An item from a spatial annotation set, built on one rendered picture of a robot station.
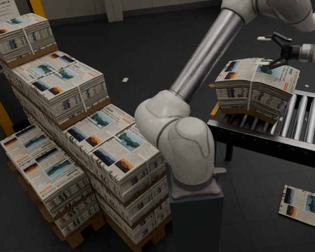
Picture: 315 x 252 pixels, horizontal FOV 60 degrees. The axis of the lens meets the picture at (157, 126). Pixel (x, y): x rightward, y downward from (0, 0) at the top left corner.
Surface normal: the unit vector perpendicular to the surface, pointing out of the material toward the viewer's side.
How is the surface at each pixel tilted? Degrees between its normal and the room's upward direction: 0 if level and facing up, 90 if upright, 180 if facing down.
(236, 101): 90
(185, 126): 6
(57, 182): 0
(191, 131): 4
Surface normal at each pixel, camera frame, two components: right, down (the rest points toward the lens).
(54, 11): 0.07, 0.63
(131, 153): -0.08, -0.76
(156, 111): -0.50, -0.34
